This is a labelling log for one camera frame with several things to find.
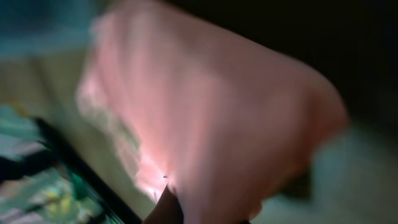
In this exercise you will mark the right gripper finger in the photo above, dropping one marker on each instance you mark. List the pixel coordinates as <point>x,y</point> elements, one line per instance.
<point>166,211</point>

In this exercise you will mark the pink printed t-shirt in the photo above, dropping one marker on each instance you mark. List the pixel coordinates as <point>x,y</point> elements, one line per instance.
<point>219,119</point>

